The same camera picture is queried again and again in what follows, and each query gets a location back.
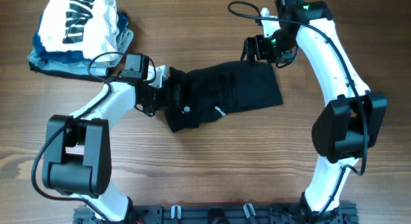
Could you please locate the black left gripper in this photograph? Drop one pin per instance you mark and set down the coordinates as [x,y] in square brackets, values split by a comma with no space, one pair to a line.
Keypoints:
[165,89]

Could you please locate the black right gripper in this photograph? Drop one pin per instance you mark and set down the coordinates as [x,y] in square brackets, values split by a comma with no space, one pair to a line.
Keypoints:
[259,42]

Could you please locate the black polo shirt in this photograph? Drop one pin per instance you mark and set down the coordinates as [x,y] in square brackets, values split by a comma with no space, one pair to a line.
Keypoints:
[205,95]

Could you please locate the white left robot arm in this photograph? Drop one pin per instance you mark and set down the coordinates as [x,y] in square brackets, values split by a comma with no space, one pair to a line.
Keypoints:
[75,162]

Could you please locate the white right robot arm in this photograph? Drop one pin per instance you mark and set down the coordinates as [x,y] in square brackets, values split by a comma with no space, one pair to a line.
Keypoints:
[352,117]

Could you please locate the light blue denim garment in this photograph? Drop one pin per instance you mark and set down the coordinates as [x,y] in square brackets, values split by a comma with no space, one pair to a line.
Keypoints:
[33,57]

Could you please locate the blue folded garment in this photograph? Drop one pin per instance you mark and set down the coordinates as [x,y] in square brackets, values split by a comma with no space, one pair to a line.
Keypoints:
[123,40]

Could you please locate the white shirt with black print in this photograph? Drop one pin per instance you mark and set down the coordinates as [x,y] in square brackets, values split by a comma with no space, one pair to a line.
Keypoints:
[88,26]

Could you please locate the black folded garment under pile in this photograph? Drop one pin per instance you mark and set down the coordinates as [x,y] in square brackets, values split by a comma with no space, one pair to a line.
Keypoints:
[70,71]

